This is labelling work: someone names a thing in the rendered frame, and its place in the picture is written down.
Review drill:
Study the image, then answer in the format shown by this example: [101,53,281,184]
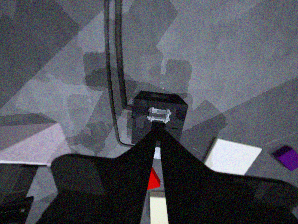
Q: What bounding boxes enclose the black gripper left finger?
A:
[51,129,157,224]

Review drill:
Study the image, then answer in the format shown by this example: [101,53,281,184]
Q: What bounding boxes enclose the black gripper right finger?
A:
[160,130,298,224]

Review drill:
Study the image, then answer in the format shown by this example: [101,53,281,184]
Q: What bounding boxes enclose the red rectangular block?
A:
[147,167,160,190]

